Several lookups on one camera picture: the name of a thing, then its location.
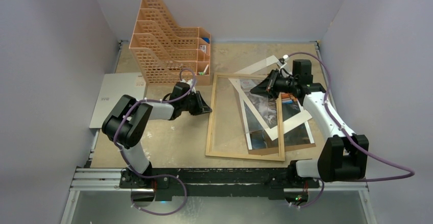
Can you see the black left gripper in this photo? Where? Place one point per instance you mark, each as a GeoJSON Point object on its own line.
{"type": "Point", "coordinates": [201, 107]}

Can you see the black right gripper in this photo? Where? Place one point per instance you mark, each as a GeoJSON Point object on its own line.
{"type": "Point", "coordinates": [272, 83]}

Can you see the printed photo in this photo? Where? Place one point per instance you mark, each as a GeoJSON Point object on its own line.
{"type": "Point", "coordinates": [258, 142]}

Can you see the white photo mat board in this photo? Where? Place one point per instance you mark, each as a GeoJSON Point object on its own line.
{"type": "Point", "coordinates": [246, 73]}

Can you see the transparent acrylic sheet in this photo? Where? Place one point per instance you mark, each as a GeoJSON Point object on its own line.
{"type": "Point", "coordinates": [229, 133]}

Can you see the wooden picture frame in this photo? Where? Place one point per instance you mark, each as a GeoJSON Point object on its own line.
{"type": "Point", "coordinates": [210, 131]}

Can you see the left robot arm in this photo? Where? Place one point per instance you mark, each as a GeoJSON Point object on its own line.
{"type": "Point", "coordinates": [126, 122]}

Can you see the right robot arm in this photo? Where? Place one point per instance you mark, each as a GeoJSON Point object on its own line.
{"type": "Point", "coordinates": [343, 157]}

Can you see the green white item in organizer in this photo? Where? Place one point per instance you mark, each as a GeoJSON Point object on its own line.
{"type": "Point", "coordinates": [203, 68]}

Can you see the orange plastic file organizer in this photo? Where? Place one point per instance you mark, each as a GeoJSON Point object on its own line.
{"type": "Point", "coordinates": [166, 51]}

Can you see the grey booklet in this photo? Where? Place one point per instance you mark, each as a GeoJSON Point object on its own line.
{"type": "Point", "coordinates": [114, 86]}

